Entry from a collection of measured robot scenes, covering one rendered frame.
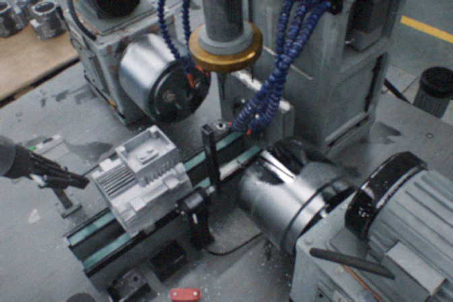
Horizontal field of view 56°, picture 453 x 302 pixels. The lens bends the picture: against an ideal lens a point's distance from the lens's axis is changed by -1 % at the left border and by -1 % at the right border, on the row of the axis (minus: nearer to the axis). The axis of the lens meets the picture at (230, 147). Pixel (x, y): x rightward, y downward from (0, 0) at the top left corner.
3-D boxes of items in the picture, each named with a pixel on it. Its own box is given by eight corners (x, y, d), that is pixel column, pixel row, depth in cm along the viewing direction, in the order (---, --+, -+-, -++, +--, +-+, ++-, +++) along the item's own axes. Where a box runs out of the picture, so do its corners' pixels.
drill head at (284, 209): (282, 159, 131) (285, 100, 112) (392, 253, 109) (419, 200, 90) (218, 204, 122) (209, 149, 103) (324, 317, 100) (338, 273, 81)
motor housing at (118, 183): (161, 166, 132) (148, 124, 117) (197, 206, 122) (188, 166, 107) (104, 203, 124) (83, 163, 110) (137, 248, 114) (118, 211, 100)
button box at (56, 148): (66, 147, 128) (56, 132, 126) (71, 152, 122) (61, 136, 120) (11, 178, 122) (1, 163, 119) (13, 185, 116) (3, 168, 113)
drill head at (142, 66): (164, 58, 166) (152, 1, 147) (222, 108, 147) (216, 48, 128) (108, 88, 157) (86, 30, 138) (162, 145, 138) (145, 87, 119)
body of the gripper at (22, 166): (21, 156, 87) (56, 168, 95) (7, 133, 92) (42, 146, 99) (0, 184, 88) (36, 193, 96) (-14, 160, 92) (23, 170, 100)
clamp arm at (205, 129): (218, 185, 117) (208, 121, 97) (224, 191, 115) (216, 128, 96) (207, 191, 116) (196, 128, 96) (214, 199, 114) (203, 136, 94)
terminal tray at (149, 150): (159, 141, 118) (154, 124, 112) (181, 164, 112) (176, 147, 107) (121, 164, 113) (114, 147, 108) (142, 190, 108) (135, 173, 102)
